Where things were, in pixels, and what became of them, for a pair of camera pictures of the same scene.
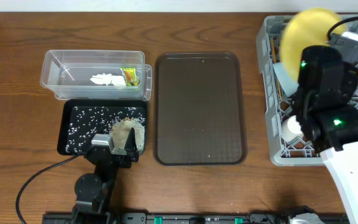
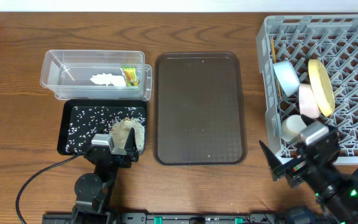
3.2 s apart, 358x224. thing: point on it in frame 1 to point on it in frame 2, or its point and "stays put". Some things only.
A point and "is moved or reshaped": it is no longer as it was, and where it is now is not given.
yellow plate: (306, 28) is moved or reshaped
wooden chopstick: (274, 58) stays put
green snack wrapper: (129, 74) stays put
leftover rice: (120, 133) stays put
